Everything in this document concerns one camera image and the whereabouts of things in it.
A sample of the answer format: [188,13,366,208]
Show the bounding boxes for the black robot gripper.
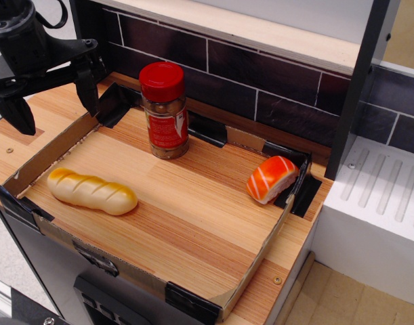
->
[0,1,106,135]

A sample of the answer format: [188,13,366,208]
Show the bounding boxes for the red-capped basil spice bottle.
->
[139,62,189,159]

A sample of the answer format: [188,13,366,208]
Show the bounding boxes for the toy bread loaf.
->
[47,168,138,216]

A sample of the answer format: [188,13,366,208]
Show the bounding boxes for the black oven control panel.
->
[73,276,180,324]

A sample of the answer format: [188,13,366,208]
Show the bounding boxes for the toy salmon nigiri sushi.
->
[246,156,299,204]

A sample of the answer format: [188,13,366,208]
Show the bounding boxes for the white toy sink drainer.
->
[312,137,414,304]

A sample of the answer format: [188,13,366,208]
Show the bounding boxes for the left dark upright post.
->
[69,0,109,69]

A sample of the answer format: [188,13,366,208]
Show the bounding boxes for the dark upright shelf post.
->
[325,1,390,180]

